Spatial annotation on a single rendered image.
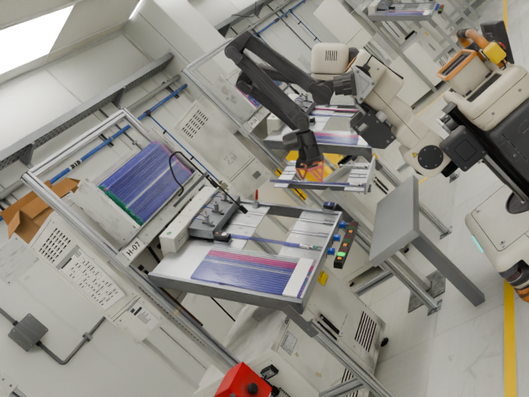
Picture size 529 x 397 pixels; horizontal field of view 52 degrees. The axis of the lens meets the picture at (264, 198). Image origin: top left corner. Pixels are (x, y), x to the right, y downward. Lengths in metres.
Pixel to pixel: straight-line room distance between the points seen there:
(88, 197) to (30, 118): 2.27
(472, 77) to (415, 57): 4.55
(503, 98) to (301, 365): 1.39
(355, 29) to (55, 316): 4.75
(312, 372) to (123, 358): 1.77
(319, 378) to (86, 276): 1.17
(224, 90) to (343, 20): 3.46
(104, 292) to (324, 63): 1.46
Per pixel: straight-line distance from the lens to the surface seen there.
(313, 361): 2.59
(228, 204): 2.76
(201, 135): 3.75
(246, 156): 3.67
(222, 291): 2.31
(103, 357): 3.93
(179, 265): 2.49
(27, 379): 3.71
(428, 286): 3.16
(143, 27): 6.00
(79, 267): 2.68
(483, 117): 2.19
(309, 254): 2.46
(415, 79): 6.94
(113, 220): 2.54
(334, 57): 2.26
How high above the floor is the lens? 1.36
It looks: 7 degrees down
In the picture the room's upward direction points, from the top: 46 degrees counter-clockwise
